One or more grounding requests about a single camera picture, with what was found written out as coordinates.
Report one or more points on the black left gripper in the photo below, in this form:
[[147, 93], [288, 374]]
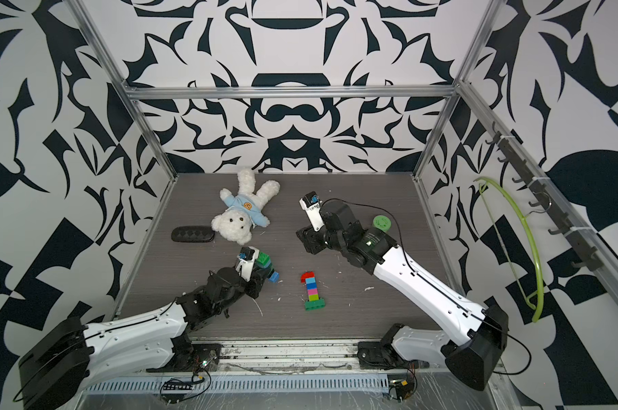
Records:
[[257, 278]]

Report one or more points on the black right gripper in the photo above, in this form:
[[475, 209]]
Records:
[[307, 236]]

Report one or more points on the green long lego plate brick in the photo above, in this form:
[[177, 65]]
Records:
[[315, 304]]

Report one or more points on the light green tall lego brick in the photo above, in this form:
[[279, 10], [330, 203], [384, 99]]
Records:
[[263, 260]]

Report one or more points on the red lego brick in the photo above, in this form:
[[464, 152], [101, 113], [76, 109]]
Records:
[[306, 276]]

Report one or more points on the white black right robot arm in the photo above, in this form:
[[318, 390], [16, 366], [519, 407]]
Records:
[[471, 338]]

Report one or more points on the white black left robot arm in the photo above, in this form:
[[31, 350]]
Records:
[[74, 356]]

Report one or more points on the black remote control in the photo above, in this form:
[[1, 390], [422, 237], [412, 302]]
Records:
[[193, 234]]

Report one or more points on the white teddy bear blue shirt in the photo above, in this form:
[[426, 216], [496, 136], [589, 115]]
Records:
[[244, 210]]

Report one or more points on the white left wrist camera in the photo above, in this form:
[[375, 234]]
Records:
[[245, 262]]

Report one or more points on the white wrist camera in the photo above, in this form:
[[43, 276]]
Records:
[[245, 262], [311, 205]]

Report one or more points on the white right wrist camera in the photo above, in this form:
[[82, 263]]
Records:
[[311, 205]]

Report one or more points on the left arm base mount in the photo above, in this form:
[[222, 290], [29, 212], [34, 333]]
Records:
[[190, 357]]

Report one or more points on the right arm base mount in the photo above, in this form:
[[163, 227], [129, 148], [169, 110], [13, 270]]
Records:
[[382, 355]]

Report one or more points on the black wall hook rack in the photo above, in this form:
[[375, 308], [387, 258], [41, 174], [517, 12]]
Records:
[[545, 201]]

